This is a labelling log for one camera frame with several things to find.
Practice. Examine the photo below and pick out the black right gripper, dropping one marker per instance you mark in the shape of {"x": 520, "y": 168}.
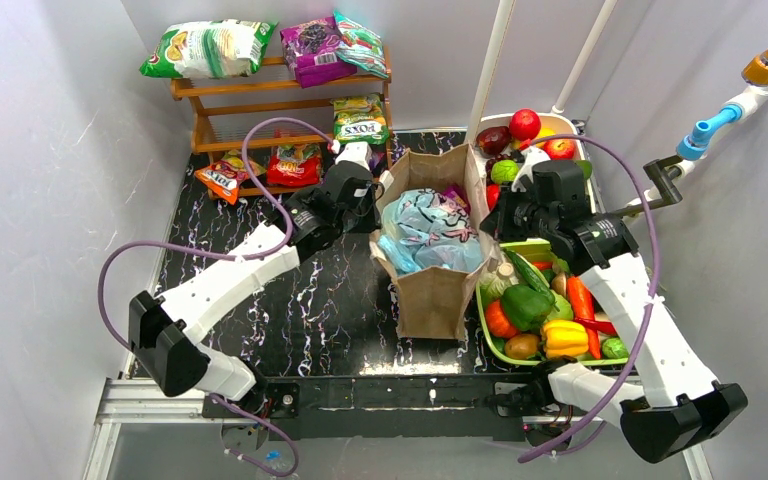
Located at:
{"x": 513, "y": 216}

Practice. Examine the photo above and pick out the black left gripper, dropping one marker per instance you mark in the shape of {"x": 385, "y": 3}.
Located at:
{"x": 363, "y": 203}

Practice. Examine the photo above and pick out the purple snack bag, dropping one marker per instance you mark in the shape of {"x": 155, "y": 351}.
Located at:
{"x": 457, "y": 195}
{"x": 309, "y": 50}

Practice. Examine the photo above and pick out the light blue plastic grocery bag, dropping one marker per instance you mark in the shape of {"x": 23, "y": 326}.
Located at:
{"x": 423, "y": 228}

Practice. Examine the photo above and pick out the brown paper bag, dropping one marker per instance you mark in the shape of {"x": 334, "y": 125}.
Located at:
{"x": 432, "y": 302}

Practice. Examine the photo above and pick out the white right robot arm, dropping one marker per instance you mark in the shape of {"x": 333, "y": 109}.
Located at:
{"x": 678, "y": 402}

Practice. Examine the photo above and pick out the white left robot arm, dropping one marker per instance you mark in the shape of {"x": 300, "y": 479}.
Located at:
{"x": 166, "y": 331}

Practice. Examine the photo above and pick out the purple Fox's candy bag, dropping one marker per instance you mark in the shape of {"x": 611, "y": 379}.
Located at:
{"x": 377, "y": 162}

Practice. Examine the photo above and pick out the green Fox's candy bag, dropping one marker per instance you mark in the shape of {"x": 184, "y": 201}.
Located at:
{"x": 360, "y": 119}

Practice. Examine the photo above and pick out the orange snack bag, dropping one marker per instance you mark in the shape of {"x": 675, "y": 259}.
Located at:
{"x": 224, "y": 177}

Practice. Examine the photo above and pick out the purple snack bag top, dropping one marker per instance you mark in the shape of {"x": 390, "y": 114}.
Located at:
{"x": 309, "y": 50}

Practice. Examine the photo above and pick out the green red snack bag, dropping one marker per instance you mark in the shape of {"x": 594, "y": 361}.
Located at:
{"x": 360, "y": 46}

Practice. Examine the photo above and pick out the green white chips bag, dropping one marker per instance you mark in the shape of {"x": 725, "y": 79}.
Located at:
{"x": 209, "y": 50}

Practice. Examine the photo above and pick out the white garlic cabbage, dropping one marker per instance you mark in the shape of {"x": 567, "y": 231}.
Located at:
{"x": 494, "y": 282}

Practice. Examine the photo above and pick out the yellow lemon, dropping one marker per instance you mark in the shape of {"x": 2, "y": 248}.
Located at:
{"x": 524, "y": 144}

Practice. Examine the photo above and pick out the dark red plum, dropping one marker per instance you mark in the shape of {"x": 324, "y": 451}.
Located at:
{"x": 493, "y": 140}

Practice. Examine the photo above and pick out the green bell pepper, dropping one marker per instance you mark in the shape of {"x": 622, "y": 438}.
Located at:
{"x": 526, "y": 308}

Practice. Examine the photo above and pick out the green vegetable basket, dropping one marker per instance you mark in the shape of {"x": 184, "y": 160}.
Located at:
{"x": 538, "y": 267}

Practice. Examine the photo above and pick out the red apple right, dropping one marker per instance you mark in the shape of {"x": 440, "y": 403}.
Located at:
{"x": 560, "y": 149}

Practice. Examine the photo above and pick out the red apple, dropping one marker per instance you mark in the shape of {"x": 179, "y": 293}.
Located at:
{"x": 524, "y": 125}
{"x": 560, "y": 149}

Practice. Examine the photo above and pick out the red apple top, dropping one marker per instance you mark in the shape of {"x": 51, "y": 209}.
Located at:
{"x": 524, "y": 125}

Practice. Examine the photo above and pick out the orange tomato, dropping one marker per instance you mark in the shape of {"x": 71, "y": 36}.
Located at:
{"x": 497, "y": 321}

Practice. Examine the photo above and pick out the red carrot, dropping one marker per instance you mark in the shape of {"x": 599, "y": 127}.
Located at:
{"x": 581, "y": 301}

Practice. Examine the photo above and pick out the wooden snack shelf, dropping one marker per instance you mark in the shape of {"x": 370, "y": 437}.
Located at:
{"x": 224, "y": 111}

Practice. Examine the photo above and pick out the brown kiwi potato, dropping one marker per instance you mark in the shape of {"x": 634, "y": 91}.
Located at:
{"x": 524, "y": 346}

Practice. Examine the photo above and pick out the yellow bell pepper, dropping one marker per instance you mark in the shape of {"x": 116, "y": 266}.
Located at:
{"x": 564, "y": 338}

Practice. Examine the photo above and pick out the white pipe left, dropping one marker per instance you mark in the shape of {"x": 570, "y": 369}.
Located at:
{"x": 502, "y": 20}

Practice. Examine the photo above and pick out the white pipe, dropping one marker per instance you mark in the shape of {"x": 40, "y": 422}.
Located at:
{"x": 502, "y": 20}
{"x": 583, "y": 56}

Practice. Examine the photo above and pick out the white pipe right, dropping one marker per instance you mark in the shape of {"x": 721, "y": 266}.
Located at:
{"x": 583, "y": 56}

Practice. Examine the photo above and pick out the pipe with blue orange fittings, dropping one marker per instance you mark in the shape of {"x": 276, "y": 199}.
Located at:
{"x": 665, "y": 172}

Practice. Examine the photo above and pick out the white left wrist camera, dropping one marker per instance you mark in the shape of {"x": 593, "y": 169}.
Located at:
{"x": 357, "y": 152}

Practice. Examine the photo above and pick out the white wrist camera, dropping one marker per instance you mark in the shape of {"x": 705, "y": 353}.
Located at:
{"x": 357, "y": 152}
{"x": 533, "y": 162}

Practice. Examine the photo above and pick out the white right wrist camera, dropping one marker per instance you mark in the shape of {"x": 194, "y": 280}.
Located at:
{"x": 533, "y": 162}

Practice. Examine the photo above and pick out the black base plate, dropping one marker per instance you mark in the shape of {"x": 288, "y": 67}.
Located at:
{"x": 457, "y": 405}

